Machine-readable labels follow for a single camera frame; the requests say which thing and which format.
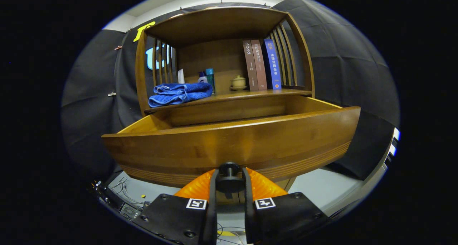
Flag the teal blue bottle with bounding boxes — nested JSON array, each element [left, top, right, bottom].
[[205, 68, 216, 94]]

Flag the blue book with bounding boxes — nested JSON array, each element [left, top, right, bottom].
[[264, 38, 282, 91]]

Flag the brown wooden cabinet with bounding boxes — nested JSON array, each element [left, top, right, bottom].
[[135, 6, 315, 204]]

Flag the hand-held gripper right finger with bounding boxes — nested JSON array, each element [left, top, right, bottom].
[[242, 167, 331, 245]]

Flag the folded blue towel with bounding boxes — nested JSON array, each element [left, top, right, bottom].
[[148, 82, 213, 108]]

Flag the wooden countertop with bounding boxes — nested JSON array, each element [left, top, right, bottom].
[[144, 88, 313, 114]]

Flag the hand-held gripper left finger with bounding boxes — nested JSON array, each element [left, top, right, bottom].
[[133, 168, 219, 245]]

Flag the brown wooden drawer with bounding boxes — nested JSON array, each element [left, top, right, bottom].
[[101, 95, 361, 188]]

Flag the black drawer knob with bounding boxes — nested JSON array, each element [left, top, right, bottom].
[[215, 162, 245, 194]]

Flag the thin floor cables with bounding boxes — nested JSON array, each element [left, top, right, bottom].
[[107, 176, 151, 206]]

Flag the dark brown book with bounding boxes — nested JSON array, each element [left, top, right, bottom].
[[243, 40, 259, 92]]

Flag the reddish brown book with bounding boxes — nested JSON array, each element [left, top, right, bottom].
[[251, 39, 268, 91]]

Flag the black electronics box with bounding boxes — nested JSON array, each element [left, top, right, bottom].
[[91, 181, 143, 221]]

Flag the yellow-green lidded teacup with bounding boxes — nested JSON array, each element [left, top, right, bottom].
[[230, 75, 247, 91]]

